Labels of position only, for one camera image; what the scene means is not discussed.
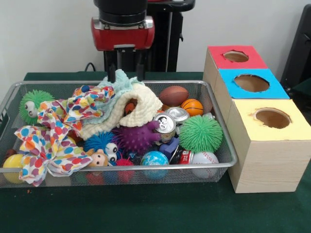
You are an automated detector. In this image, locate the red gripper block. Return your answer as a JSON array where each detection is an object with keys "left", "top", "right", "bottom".
[{"left": 91, "top": 16, "right": 156, "bottom": 82}]

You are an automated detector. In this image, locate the cream knitted cloth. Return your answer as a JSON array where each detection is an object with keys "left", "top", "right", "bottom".
[{"left": 82, "top": 83, "right": 164, "bottom": 141}]

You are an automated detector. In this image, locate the green spiky rubber ball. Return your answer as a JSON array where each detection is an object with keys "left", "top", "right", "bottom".
[{"left": 178, "top": 115, "right": 224, "bottom": 153}]

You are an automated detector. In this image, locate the silver mesh bin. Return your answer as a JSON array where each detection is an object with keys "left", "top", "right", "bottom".
[{"left": 0, "top": 80, "right": 238, "bottom": 189}]

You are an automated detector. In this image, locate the wooden box with three holes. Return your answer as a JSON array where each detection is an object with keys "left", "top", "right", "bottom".
[{"left": 203, "top": 45, "right": 311, "bottom": 194}]

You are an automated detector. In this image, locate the brown toy football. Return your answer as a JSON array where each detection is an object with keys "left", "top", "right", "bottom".
[{"left": 159, "top": 85, "right": 190, "bottom": 107}]

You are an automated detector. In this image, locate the purple spiky ball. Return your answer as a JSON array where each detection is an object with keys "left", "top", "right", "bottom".
[{"left": 113, "top": 120, "right": 162, "bottom": 155}]

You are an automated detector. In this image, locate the orange toy basketball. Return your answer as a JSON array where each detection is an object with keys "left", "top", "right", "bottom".
[{"left": 181, "top": 99, "right": 204, "bottom": 117}]

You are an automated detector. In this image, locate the brown plush monkey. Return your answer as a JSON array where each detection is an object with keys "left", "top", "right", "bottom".
[{"left": 85, "top": 148, "right": 109, "bottom": 167}]

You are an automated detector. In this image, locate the blue globe ball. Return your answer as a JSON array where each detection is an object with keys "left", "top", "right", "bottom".
[{"left": 140, "top": 150, "right": 170, "bottom": 180}]

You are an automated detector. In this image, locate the green spiky ball with eyes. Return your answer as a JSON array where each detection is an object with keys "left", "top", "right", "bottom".
[{"left": 19, "top": 89, "right": 55, "bottom": 126}]

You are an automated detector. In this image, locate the white baseball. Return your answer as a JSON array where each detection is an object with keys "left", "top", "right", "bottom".
[{"left": 191, "top": 151, "right": 219, "bottom": 179}]

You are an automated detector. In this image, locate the dark green table cloth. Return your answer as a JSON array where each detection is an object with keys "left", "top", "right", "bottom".
[{"left": 0, "top": 71, "right": 311, "bottom": 233}]

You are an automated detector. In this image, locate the black floor stand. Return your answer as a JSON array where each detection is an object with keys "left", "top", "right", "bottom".
[{"left": 280, "top": 4, "right": 311, "bottom": 84}]

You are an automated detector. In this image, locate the small green covered table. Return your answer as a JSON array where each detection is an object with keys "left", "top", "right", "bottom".
[{"left": 290, "top": 77, "right": 311, "bottom": 100}]

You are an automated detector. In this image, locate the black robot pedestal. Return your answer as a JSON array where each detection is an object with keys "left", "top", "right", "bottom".
[{"left": 103, "top": 0, "right": 196, "bottom": 72}]

